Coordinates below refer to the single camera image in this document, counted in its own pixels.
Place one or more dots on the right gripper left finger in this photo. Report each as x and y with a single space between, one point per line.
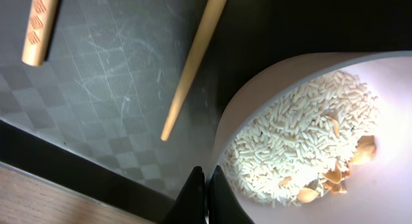
189 207

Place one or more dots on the wooden chopstick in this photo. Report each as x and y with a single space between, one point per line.
39 31
204 33

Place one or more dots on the white bowl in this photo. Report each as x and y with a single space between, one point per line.
378 192

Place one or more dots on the dark brown serving tray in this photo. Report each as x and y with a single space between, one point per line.
90 117

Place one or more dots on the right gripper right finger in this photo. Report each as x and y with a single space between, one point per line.
222 203

